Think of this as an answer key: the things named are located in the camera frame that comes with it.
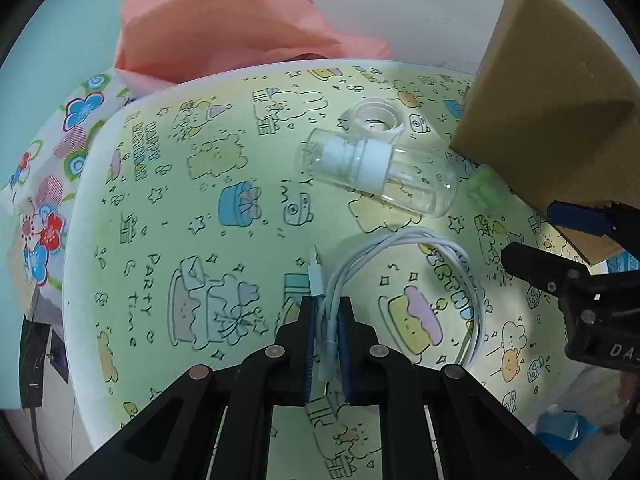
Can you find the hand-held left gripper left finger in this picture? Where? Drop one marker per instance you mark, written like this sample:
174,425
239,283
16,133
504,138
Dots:
310,340

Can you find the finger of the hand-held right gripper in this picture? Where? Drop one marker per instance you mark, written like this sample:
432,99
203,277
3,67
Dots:
575,215
540,265

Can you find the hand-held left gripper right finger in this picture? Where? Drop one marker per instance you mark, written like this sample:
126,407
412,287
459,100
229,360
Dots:
345,350

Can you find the brown cardboard box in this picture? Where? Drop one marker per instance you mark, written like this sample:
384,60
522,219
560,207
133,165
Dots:
540,85

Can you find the clear spray bottle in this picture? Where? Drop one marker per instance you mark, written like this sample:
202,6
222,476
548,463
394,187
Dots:
370,165

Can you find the small green clip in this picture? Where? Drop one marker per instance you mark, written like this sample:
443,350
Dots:
484,185

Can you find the light blue plastic tub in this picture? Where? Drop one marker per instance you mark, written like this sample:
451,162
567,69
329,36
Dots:
565,432

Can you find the yellow cartoon table mat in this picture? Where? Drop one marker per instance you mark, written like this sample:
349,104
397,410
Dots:
175,185

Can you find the clear round cap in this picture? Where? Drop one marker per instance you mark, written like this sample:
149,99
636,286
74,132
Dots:
357,120

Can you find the floral printed cloth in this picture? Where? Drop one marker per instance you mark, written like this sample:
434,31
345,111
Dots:
50,200

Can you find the pink crumpled paper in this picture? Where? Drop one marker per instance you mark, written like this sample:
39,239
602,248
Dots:
210,25

